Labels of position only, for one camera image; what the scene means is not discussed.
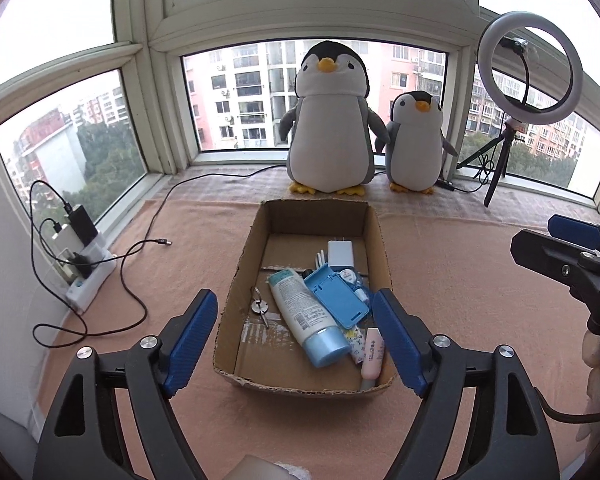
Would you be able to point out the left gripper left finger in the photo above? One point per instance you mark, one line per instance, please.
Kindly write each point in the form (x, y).
(82, 437)

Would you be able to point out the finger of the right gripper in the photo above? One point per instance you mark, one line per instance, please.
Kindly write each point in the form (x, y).
(585, 234)
(570, 264)

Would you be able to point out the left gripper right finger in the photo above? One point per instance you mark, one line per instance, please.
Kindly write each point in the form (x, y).
(508, 435)

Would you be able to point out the pink tube grey cap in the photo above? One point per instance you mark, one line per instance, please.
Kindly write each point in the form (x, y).
(374, 352)

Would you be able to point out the cardboard box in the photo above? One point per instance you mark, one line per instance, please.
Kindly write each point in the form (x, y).
(293, 234)

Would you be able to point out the white lotion tube blue cap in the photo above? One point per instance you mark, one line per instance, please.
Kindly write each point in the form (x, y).
(312, 326)

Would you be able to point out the blue correction tape dispenser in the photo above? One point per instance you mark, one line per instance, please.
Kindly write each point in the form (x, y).
(356, 284)

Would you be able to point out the white usb wall charger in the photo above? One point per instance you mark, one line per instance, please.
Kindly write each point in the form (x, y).
(340, 255)

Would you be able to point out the black tripod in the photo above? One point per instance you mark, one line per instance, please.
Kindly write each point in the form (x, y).
(493, 158)

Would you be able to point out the white power strip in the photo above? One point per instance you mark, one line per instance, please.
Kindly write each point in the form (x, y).
(82, 291)

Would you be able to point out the white charger brick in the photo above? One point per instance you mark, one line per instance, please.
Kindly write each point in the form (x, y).
(67, 243)

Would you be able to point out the small penguin plush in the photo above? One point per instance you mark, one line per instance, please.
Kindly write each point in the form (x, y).
(416, 143)

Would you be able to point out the black charger brick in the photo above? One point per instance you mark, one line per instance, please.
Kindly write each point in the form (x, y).
(81, 223)

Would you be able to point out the large penguin plush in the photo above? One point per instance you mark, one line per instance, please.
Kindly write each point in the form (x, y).
(331, 124)

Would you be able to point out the black inline cable remote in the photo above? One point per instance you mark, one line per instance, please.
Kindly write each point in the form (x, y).
(445, 184)

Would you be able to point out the white ring light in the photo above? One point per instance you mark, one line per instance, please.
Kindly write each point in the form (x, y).
(498, 35)

